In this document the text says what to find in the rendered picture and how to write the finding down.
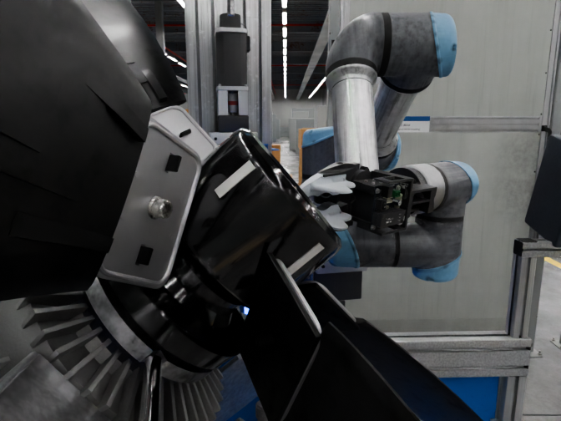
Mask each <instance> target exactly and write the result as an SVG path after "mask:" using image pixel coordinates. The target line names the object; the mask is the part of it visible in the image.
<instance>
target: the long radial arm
mask: <svg viewBox="0 0 561 421"><path fill-rule="evenodd" d="M80 393H81V392H80V391H79V390H78V389H77V388H76V387H75V386H74V385H72V384H71V383H70V382H69V381H68V380H66V379H65V378H64V377H63V375H62V374H61V373H60V372H59V371H58V370H57V369H56V368H55V367H54V366H53V365H52V364H51V363H50V362H49V361H48V360H46V359H45V358H44V357H43V356H42V355H41V354H40V353H39V354H38V353H37V352H35V351H34V352H32V353H29V354H28V355H27V356H26V357H25V358H24V359H23V360H22V361H21V362H20V363H18V364H17V365H16V366H15V367H14V368H12V369H11V370H10V371H9V372H8V373H6V374H5V375H4V376H3V377H2V378H0V421H111V420H110V419H109V418H108V417H107V416H106V415H105V414H104V413H103V412H102V413H101V412H99V411H98V408H97V407H96V406H95V405H94V404H93V403H92V402H91V401H90V400H89V399H88V398H86V397H84V398H83V397H82V396H81V395H80Z"/></svg>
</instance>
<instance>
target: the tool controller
mask: <svg viewBox="0 0 561 421"><path fill-rule="evenodd" d="M525 223H527V224H528V225H529V226H530V227H532V228H533V229H534V230H535V231H536V232H537V233H538V234H539V235H540V236H541V237H543V238H544V239H546V240H547V241H551V242H552V244H553V246H554V247H557V248H561V134H551V135H550V136H549V137H548V142H547V145H546V148H545V151H544V154H543V159H542V162H541V165H540V168H539V172H538V177H537V179H536V182H535V186H534V188H533V193H532V197H531V200H530V203H529V206H528V211H527V214H526V217H525Z"/></svg>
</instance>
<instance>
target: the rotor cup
mask: <svg viewBox="0 0 561 421"><path fill-rule="evenodd" d="M248 161H250V162H251V163H252V165H253V166H254V167H255V169H253V170H252V171H251V172H250V173H249V174H248V175H247V176H246V177H245V178H244V179H242V180H241V181H240V182H239V183H237V184H236V185H235V186H234V187H233V188H231V189H230V190H229V191H228V192H226V193H225V194H224V195H223V196H222V197H220V198H219V196H218V195H217V194H216V192H215V189H216V188H217V187H218V186H220V185H221V184H222V183H223V182H224V181H226V180H227V179H228V178H229V177H230V176H232V175H233V174H234V173H235V172H236V171H237V170H238V169H239V168H240V167H242V166H243V165H244V164H245V163H246V162H248ZM290 182H291V183H292V184H293V185H292V184H291V183H290ZM294 186H295V188H296V189H295V188H294ZM297 190H298V191H297ZM318 243H320V244H321V245H322V246H323V247H324V249H323V250H322V251H320V252H319V253H318V254H316V255H315V256H314V257H312V258H311V259H310V260H309V261H308V262H307V263H306V264H305V265H303V266H302V267H301V268H299V269H298V270H297V271H295V272H294V273H293V274H292V275H291V276H292V278H293V280H294V281H295V283H296V285H297V286H298V285H299V284H300V283H302V282H303V281H304V280H305V279H306V278H307V277H309V276H310V275H311V274H312V273H314V272H315V271H316V270H318V269H319V268H320V267H321V266H323V265H324V264H325V263H326V262H328V261H329V260H330V259H331V258H332V257H333V256H335V255H336V254H337V253H338V251H339V250H340V249H341V238H340V237H339V236H338V235H337V234H336V232H335V231H334V229H333V228H332V227H331V225H330V224H329V222H328V221H327V220H326V218H325V217H324V216H323V215H322V214H321V213H320V212H319V210H318V209H317V208H316V206H315V205H314V204H313V203H312V201H311V200H310V199H309V197H308V196H307V195H306V194H305V192H304V191H303V190H302V189H301V188H300V186H298V184H297V183H296V182H295V181H294V180H293V179H292V177H291V176H290V175H289V174H288V172H287V171H286V170H285V169H284V167H283V166H282V165H281V164H280V163H279V161H278V160H277V159H276V158H275V157H274V155H273V154H272V153H271V152H270V151H269V150H268V149H267V148H266V147H265V146H264V145H263V144H262V142H261V141H260V140H259V139H258V138H257V137H256V136H255V135H254V134H253V133H252V132H251V131H250V130H249V129H245V128H241V129H238V130H236V131H235V132H234V133H232V134H231V135H230V136H229V137H228V138H227V139H225V140H224V141H223V142H222V143H221V144H219V145H218V146H217V147H216V148H215V149H214V150H212V151H211V152H210V153H209V154H208V155H206V156H205V157H204V158H203V159H202V160H201V172H200V177H199V181H198V184H197V186H196V190H195V194H194V198H193V200H192V203H191V207H190V211H189V214H188V217H187V221H186V223H185V226H184V231H183V234H182V237H181V240H180V243H179V248H178V250H177V254H176V257H175V259H174V265H173V267H172V271H171V273H170V275H169V279H168V281H167V282H166V283H165V284H164V285H163V286H162V288H161V289H153V288H148V287H141V286H136V285H132V284H128V283H123V282H116V281H111V280H108V282H109V285H110V286H111V288H112V289H113V291H114V293H115V295H116V297H117V298H118V299H119V301H120V302H121V304H122V305H123V306H124V308H125V310H126V311H127V312H128V313H129V315H130V316H131V317H132V318H133V319H134V320H135V321H136V323H137V324H138V325H139V326H140V327H141V328H142V329H143V330H144V331H145V332H146V333H147V334H148V335H149V336H150V337H151V338H152V339H153V340H154V341H155V342H157V343H158V344H159V345H160V346H161V347H162V348H163V349H165V350H166V351H167V352H169V353H171V354H172V355H174V356H175V357H177V358H178V359H180V360H182V361H184V362H186V363H188V364H191V365H193V366H196V367H198V368H205V369H218V368H222V367H224V366H225V365H226V364H227V363H228V362H230V361H231V360H232V359H233V358H235V357H236V356H237V355H239V354H240V351H239V348H238V347H237V343H238V341H239V338H240V334H241V331H242V328H243V326H244V319H243V317H242V314H241V311H240V306H241V305H242V306H244V307H246V308H249V307H250V303H251V300H252V297H253V295H254V292H255V288H256V285H257V282H258V280H259V277H260V273H261V270H262V267H263V265H264V262H265V258H266V255H267V253H273V255H274V257H275V258H276V259H280V260H281V261H282V262H283V263H284V265H285V267H286V268H288V267H290V266H291V265H292V264H294V263H295V262H296V261H298V260H299V259H300V258H301V257H302V256H304V255H305V254H306V253H307V252H308V251H309V250H311V249H312V248H313V247H314V246H316V245H317V244H318Z"/></svg>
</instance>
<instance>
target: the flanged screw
mask: <svg viewBox="0 0 561 421"><path fill-rule="evenodd" d="M172 211H173V206H172V204H171V202H170V201H169V200H164V199H162V198H161V197H159V196H155V197H153V198H152V199H151V200H150V202H149V204H148V214H149V217H150V218H151V219H153V220H158V219H167V218H169V217H170V216H171V214H172Z"/></svg>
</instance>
